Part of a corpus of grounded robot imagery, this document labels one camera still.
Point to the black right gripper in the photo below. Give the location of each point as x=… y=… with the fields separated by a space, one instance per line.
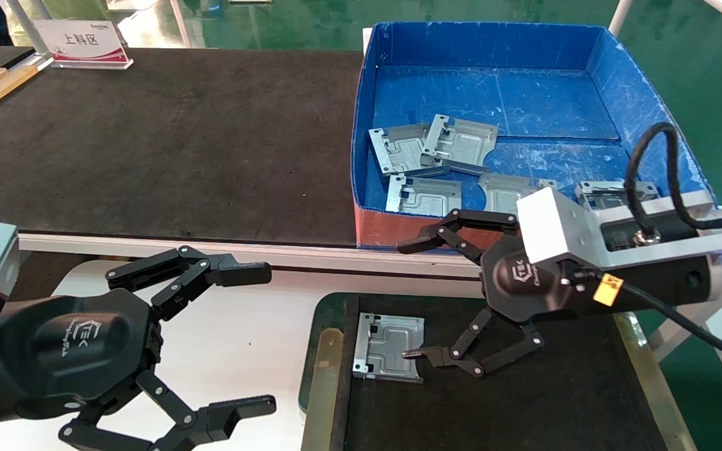
x=517 y=282

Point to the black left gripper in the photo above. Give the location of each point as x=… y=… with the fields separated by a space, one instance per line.
x=73 y=351

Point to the stamped grey metal plate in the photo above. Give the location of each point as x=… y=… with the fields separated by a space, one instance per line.
x=398 y=153
x=505 y=194
x=389 y=344
x=464 y=141
x=427 y=199
x=605 y=197

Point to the black tray container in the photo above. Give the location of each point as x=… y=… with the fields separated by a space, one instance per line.
x=555 y=388

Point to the brass tray side strip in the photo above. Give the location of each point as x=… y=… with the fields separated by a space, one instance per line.
x=655 y=388
x=323 y=388

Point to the blue cardboard box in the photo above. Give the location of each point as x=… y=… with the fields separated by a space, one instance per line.
x=492 y=94

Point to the black conveyor belt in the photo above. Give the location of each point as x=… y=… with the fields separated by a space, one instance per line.
x=179 y=144

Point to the white red sign placard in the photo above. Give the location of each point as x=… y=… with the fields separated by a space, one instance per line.
x=82 y=41

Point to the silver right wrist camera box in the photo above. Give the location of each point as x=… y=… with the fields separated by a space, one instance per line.
x=555 y=225

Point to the aluminium conveyor frame rail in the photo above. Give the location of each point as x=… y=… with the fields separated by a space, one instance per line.
x=273 y=257

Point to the aluminium frame leg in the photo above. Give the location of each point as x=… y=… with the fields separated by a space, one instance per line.
x=680 y=332

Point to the aluminium frame post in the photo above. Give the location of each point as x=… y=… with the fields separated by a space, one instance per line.
x=22 y=25

